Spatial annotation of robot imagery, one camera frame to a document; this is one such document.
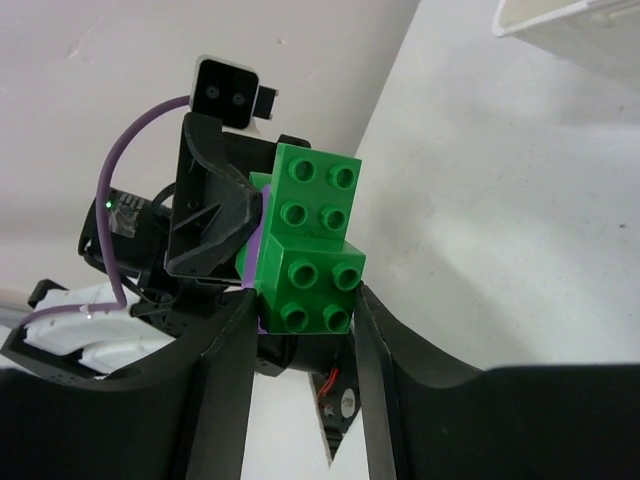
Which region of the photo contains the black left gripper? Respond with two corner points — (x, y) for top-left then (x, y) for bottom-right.
(74, 112), (311, 381)

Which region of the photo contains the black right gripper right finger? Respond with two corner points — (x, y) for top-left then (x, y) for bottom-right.
(354, 285), (639, 479)

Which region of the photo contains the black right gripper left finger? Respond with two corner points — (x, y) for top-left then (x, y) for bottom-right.
(1, 289), (257, 479)

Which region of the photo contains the green purple lego cluster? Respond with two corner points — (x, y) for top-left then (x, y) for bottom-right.
(235, 144), (366, 335)

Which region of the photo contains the white three-compartment container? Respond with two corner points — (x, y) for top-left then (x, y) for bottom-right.
(492, 0), (639, 92)

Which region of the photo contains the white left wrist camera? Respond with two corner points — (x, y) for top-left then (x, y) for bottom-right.
(189, 55), (279, 130)

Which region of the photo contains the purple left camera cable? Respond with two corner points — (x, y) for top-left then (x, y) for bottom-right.
(19, 94), (194, 326)

